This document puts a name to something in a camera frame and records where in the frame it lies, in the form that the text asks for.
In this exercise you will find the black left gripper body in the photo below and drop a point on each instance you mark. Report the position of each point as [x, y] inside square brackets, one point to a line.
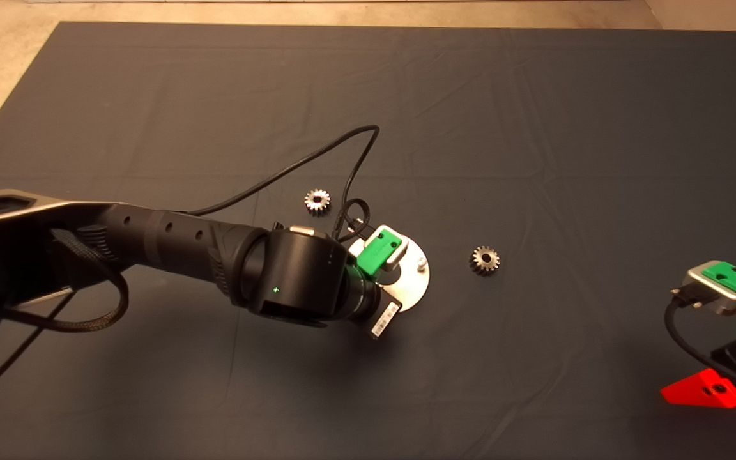
[386, 316]

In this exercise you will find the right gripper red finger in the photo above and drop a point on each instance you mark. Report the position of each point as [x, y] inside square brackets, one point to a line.
[700, 391]

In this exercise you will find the small steel planetary gear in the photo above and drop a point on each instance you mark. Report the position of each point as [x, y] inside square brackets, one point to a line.
[478, 266]
[323, 209]

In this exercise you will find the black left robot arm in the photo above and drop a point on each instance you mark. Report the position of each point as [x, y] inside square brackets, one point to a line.
[298, 275]

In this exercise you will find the round metal carrier plate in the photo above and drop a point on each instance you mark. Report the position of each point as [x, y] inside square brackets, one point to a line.
[416, 284]

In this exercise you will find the dark grey table cloth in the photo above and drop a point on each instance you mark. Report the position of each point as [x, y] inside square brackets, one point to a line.
[534, 128]

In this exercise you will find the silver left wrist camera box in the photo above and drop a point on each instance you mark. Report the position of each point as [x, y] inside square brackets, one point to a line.
[400, 254]

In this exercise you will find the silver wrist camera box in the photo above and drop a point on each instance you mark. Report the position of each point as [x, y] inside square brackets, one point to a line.
[400, 254]
[713, 297]

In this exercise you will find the green left camera mount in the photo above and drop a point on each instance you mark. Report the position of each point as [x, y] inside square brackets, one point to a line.
[374, 252]

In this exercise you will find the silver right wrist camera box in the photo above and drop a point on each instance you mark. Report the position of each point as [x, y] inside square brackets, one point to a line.
[713, 297]

